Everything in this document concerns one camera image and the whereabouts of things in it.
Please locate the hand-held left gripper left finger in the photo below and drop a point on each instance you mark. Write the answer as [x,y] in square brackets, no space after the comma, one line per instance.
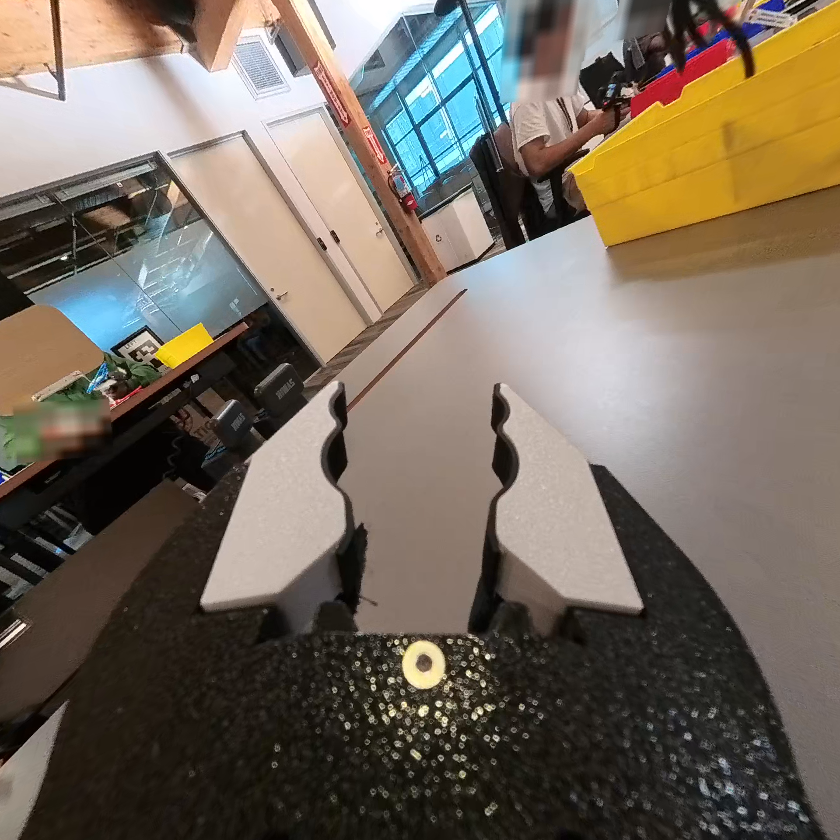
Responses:
[281,518]

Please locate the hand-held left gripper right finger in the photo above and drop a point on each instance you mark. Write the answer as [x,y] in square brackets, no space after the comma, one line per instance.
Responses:
[564,525]

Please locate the large yellow plastic bin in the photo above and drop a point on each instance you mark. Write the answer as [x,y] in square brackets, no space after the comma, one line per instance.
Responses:
[721,164]

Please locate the cardboard box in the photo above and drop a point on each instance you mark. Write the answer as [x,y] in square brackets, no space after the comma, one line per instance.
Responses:
[194,420]

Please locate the long wooden table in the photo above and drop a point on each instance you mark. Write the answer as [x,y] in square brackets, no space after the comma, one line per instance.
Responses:
[170,387]

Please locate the small yellow bin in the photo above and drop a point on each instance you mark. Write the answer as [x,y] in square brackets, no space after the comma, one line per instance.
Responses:
[186,347]

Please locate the printed marker card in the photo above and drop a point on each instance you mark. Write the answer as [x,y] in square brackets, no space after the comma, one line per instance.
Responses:
[141,349]

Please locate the white door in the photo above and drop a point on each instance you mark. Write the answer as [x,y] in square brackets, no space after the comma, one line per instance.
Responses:
[348,217]
[275,249]

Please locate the white recycling bin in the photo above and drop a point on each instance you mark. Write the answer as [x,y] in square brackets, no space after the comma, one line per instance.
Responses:
[459,237]

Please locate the black office chair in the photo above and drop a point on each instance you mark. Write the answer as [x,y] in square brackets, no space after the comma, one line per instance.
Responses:
[505,190]

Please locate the red fire extinguisher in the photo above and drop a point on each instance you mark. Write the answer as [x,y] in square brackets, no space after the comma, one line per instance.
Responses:
[401,187]

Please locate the large paned window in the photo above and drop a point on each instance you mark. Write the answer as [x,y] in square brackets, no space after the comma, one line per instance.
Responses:
[446,112]

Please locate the red plastic bin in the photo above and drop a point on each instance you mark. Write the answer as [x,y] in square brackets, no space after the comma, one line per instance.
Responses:
[683,79]

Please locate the blue plastic bin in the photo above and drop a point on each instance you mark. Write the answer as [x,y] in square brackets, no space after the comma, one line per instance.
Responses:
[768,17]

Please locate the wooden post with red stickers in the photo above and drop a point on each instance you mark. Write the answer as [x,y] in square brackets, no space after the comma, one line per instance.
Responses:
[380,170]

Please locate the wall vent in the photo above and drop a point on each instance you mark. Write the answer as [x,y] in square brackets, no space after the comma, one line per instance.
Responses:
[259,65]

